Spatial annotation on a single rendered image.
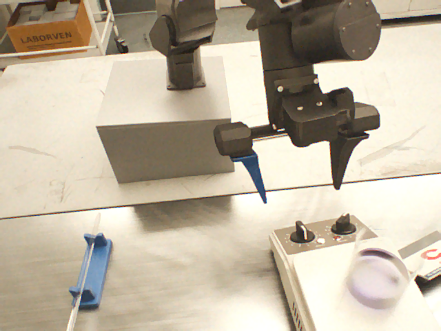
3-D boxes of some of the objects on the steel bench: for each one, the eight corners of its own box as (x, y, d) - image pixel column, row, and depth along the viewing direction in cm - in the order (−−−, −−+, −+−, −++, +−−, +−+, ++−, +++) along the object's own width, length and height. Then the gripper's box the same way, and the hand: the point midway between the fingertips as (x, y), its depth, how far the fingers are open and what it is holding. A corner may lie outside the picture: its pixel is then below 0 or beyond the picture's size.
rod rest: (90, 243, 58) (82, 229, 55) (113, 241, 58) (106, 227, 55) (73, 308, 51) (63, 296, 48) (99, 307, 51) (90, 294, 48)
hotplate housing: (267, 241, 56) (267, 207, 50) (353, 224, 57) (364, 189, 51) (320, 418, 41) (330, 398, 35) (437, 389, 42) (464, 365, 36)
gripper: (355, 54, 47) (362, 175, 52) (204, 78, 46) (224, 201, 50) (380, 54, 41) (385, 190, 46) (207, 81, 40) (229, 220, 44)
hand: (298, 169), depth 47 cm, fingers open, 9 cm apart
